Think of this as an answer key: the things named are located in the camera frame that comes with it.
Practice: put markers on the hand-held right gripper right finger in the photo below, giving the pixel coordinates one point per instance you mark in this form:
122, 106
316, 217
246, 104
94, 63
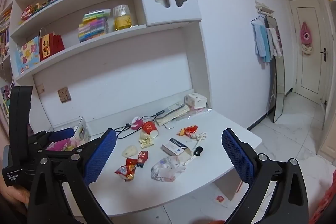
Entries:
237, 158

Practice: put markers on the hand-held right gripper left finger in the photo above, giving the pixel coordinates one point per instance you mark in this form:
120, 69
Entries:
101, 157

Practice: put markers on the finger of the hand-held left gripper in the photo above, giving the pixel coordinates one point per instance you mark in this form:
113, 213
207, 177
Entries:
63, 132

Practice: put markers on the white and teal medicine box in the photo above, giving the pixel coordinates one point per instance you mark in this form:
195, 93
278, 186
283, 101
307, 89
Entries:
174, 146

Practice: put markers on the person's left hand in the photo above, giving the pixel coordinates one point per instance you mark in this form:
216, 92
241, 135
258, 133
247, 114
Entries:
14, 196

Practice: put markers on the pink packet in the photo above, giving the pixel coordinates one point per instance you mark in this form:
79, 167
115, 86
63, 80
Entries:
61, 145

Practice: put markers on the clear acrylic box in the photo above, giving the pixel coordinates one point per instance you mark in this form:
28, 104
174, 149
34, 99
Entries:
82, 129

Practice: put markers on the red snack wrapper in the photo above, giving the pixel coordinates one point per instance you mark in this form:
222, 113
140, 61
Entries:
127, 170

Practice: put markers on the white stone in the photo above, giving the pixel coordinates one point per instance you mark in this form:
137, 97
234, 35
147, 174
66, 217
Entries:
130, 151

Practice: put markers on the colourful picture book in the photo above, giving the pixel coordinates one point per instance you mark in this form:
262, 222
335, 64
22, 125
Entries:
5, 98

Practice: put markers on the white desk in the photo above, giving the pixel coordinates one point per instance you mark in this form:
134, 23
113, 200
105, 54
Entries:
199, 161

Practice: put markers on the red pig toy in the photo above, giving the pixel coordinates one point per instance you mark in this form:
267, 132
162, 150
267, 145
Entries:
142, 158

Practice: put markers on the pink cartoon floor sticker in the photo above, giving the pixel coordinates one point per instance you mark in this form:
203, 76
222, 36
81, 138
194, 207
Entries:
220, 199

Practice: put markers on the cream figurine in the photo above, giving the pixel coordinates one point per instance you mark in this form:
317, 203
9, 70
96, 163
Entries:
145, 141

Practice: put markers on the pink and white round gadget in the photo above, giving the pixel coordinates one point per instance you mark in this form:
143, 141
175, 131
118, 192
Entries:
137, 123

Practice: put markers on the red paper cup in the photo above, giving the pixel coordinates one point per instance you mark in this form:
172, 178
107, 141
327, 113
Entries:
149, 128

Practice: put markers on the red and yellow candy wrapper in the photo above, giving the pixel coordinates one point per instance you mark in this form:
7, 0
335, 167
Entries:
187, 130

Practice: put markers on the clear plastic sheet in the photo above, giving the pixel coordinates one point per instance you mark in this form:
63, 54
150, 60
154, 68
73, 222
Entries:
202, 112

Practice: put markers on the crumpled clear plastic bag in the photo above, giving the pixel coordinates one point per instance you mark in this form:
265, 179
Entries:
166, 170

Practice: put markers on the white shelf unit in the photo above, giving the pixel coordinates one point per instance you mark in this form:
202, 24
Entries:
105, 77

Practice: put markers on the white tissue box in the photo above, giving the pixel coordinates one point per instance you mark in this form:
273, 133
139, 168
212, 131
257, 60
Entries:
195, 100

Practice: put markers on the blue patterned gift bag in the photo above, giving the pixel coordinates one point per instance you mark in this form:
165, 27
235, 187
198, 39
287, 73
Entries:
27, 56

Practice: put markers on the standing mirror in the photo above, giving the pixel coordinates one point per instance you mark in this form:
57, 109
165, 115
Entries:
279, 87

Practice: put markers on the red gift bag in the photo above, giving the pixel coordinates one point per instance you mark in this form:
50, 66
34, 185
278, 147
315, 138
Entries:
47, 48

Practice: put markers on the row of books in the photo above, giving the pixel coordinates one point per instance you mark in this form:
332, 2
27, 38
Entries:
4, 37

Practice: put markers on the pink printed bedspread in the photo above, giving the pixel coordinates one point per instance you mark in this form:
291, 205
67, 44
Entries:
328, 200

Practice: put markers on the stack of colourful boxes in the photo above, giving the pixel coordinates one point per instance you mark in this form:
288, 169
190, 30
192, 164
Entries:
93, 28

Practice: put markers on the blue hanging towel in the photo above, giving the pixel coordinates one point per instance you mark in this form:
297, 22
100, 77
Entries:
261, 43

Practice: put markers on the white and pink hanging towel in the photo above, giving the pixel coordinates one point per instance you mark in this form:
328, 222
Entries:
275, 41

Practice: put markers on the clear jar with yellow label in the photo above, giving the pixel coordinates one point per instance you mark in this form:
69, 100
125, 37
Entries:
122, 20

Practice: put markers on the pink hanging bag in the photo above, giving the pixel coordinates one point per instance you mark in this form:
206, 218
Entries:
305, 33

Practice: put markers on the large wall socket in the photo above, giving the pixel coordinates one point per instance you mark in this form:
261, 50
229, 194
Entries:
64, 95

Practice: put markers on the small wall socket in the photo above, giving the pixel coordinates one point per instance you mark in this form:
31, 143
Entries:
40, 88

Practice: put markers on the white wall hook rack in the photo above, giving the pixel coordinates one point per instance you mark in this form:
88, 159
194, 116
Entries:
263, 7

